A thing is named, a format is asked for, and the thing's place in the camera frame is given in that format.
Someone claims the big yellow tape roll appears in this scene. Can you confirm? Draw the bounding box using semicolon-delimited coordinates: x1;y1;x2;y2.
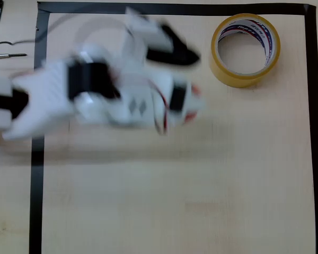
208;13;281;88

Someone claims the black webcam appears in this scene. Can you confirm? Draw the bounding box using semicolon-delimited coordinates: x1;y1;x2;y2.
145;23;201;67

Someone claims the small metal screwdriver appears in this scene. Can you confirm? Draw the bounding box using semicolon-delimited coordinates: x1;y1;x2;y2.
0;52;28;60

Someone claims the red white black servo wire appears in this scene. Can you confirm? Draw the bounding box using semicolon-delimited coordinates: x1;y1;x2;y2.
147;78;171;134

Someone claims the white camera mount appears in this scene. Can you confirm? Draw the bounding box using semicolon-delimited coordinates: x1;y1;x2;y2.
121;7;176;55

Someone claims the thin black camera cable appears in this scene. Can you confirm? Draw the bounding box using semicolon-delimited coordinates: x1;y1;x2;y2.
0;13;80;48

